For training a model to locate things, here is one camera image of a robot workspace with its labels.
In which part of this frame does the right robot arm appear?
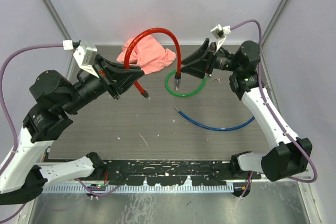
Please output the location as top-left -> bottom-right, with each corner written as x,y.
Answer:
181,39 -> 312,182

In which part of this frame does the slotted cable duct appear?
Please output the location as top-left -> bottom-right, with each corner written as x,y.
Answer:
44,183 -> 234,194

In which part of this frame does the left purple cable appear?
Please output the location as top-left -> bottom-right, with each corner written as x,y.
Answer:
0,42 -> 127,221

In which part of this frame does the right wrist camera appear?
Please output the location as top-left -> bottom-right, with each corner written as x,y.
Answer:
211,24 -> 231,51

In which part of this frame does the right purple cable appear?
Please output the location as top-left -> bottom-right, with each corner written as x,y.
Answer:
228,19 -> 319,198

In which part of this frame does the purple cable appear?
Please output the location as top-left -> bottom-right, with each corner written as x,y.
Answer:
0,42 -> 127,221
228,19 -> 319,198

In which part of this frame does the blue cable lock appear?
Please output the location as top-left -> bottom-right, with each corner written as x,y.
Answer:
175,107 -> 255,132

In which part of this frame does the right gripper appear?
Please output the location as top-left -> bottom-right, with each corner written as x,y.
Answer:
179,38 -> 241,80

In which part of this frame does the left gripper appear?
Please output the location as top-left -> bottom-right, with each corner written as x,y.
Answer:
61,53 -> 144,115

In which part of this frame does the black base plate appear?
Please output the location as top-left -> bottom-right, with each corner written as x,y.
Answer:
74,158 -> 263,186

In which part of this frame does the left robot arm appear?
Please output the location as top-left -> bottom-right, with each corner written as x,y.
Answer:
1,55 -> 144,205

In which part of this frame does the red cable lock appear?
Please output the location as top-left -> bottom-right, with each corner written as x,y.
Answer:
124,27 -> 182,87

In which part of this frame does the pink cloth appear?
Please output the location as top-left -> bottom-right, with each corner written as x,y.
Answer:
129,35 -> 176,74

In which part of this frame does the green cable lock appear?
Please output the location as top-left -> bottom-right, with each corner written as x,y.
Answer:
165,70 -> 206,98

